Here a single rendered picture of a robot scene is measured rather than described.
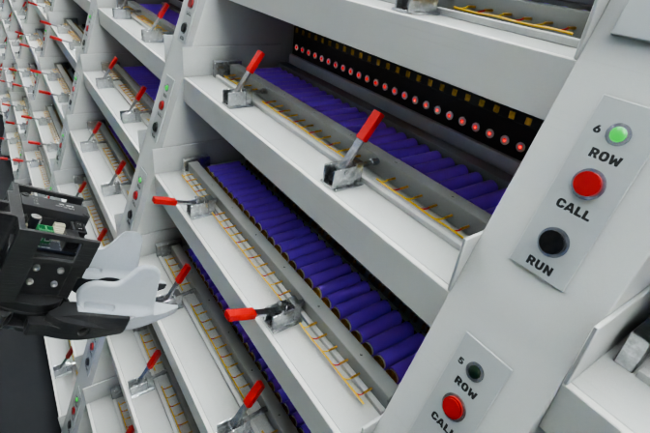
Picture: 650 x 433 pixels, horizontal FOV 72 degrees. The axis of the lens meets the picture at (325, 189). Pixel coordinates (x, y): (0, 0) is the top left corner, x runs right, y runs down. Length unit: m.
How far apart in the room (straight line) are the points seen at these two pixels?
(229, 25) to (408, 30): 0.46
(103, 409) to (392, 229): 0.89
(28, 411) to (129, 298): 1.22
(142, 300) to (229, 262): 0.25
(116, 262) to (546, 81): 0.39
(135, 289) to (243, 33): 0.56
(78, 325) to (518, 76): 0.37
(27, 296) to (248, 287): 0.29
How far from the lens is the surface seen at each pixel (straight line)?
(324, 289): 0.58
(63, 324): 0.39
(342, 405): 0.50
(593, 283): 0.33
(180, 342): 0.78
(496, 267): 0.35
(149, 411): 0.94
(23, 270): 0.37
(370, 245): 0.42
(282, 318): 0.54
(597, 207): 0.32
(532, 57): 0.36
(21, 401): 1.64
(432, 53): 0.42
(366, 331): 0.54
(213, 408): 0.71
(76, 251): 0.38
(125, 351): 1.03
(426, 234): 0.43
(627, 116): 0.33
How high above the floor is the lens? 1.20
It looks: 16 degrees down
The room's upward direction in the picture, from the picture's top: 23 degrees clockwise
